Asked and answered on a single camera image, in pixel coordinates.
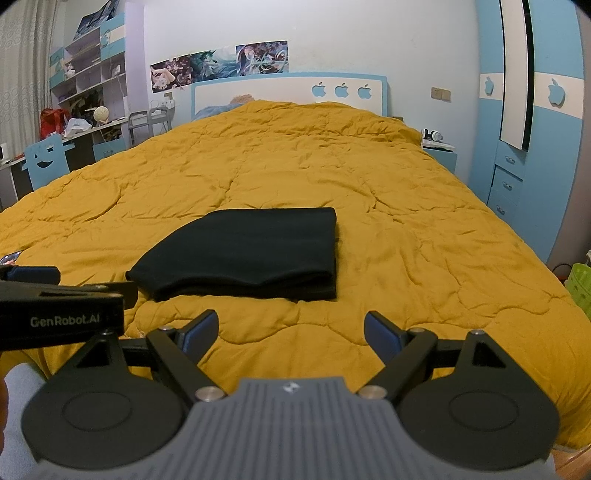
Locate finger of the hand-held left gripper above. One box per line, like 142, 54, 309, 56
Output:
41, 281, 139, 310
0, 265, 61, 287

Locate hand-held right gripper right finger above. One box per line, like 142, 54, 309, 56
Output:
356, 311, 536, 400

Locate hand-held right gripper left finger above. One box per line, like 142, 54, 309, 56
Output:
48, 309, 227, 402

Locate black pants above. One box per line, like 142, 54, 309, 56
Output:
126, 207, 340, 304

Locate white desk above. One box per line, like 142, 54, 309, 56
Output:
0, 115, 130, 208

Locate person's light blue clothing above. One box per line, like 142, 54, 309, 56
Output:
0, 362, 47, 480

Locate blue smiley chair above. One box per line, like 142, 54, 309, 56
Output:
23, 134, 72, 190

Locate yellow quilted blanket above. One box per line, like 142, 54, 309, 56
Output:
0, 100, 591, 450

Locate red bag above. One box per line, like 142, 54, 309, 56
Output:
39, 108, 70, 139

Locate white plastic bag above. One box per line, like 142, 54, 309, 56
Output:
65, 117, 93, 138

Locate grey metal rack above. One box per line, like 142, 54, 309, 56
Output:
128, 104, 176, 144

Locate blue nightstand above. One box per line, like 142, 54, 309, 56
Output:
421, 141, 459, 176

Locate white patterned curtain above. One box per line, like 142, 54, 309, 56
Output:
0, 9, 61, 158

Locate green plastic basket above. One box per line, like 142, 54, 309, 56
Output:
566, 262, 591, 321

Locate blue pillow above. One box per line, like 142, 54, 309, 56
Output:
194, 95, 256, 121

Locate blue wardrobe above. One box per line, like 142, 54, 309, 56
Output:
475, 0, 591, 268

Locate white and blue headboard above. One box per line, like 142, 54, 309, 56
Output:
191, 72, 389, 121

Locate printed pictures on bookshelf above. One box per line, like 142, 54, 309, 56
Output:
74, 0, 122, 37

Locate black framed mirror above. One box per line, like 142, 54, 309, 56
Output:
499, 0, 535, 151

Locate long wall poster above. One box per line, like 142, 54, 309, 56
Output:
151, 41, 289, 90

